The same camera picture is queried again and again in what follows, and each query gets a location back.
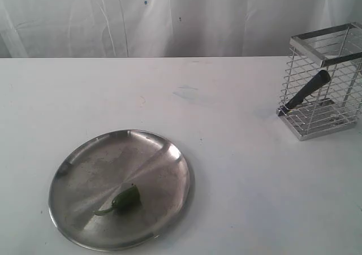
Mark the chrome wire utensil holder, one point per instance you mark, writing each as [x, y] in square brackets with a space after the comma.
[321, 92]

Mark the round stainless steel plate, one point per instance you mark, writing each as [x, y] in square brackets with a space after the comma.
[95, 172]

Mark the black knife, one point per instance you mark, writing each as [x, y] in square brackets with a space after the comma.
[315, 83]

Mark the dark green round vegetable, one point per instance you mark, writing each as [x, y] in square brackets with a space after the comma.
[123, 201]

